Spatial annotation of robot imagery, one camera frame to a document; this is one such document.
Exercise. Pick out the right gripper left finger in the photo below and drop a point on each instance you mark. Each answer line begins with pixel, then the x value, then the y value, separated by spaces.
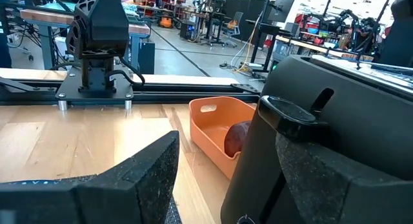
pixel 142 188

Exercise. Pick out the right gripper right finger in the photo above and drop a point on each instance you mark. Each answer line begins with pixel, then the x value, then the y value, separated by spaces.
pixel 329 191

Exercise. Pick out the black two-slot toaster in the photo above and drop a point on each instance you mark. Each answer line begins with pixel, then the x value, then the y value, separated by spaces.
pixel 355 120

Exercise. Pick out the dark red apple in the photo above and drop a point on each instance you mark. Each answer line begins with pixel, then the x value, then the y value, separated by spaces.
pixel 237 138

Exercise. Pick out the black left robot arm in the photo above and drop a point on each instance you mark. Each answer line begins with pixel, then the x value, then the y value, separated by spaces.
pixel 103 30

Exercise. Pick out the orange plastic basket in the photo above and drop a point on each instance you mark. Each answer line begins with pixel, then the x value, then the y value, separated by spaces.
pixel 209 133

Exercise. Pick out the black computer tower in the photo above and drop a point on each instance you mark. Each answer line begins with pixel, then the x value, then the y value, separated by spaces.
pixel 146 57

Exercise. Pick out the grey office chair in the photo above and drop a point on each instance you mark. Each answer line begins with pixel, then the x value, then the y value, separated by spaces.
pixel 234 25

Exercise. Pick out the black monitor on stand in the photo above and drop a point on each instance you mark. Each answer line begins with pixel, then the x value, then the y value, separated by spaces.
pixel 281 9

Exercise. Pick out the wooden workbench with blue legs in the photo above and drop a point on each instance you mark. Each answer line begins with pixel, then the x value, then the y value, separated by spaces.
pixel 45 16

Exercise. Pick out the black metal table frame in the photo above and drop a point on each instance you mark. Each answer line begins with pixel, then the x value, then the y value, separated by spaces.
pixel 180 95

